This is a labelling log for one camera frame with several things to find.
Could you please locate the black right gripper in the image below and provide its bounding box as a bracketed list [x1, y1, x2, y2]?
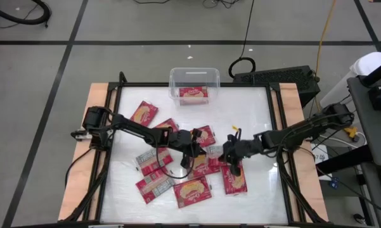
[218, 134, 264, 177]

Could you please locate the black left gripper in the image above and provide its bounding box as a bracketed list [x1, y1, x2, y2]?
[174, 128, 207, 168]

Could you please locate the clear plastic storage bin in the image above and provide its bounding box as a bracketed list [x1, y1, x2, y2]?
[168, 66, 221, 108]

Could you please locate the white paper sheet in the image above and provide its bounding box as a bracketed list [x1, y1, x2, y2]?
[311, 144, 330, 165]

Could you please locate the light wooden table board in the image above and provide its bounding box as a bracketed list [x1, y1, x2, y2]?
[57, 82, 330, 222]

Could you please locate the dark grey desk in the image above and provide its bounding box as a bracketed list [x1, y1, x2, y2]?
[315, 75, 381, 228]

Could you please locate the white cylindrical container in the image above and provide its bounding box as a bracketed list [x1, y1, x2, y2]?
[319, 51, 381, 110]

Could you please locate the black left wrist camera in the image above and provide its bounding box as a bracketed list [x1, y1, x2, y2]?
[176, 132, 194, 151]

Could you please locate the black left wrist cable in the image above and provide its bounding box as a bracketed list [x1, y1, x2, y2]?
[154, 139, 197, 180]

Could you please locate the black hanging power cable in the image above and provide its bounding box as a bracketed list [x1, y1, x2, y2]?
[227, 0, 257, 79]

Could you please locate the yellow extension cord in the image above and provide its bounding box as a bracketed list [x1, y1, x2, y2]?
[313, 0, 359, 143]

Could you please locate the black corrugated vacuum hose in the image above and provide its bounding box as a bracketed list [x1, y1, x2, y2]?
[0, 0, 53, 29]

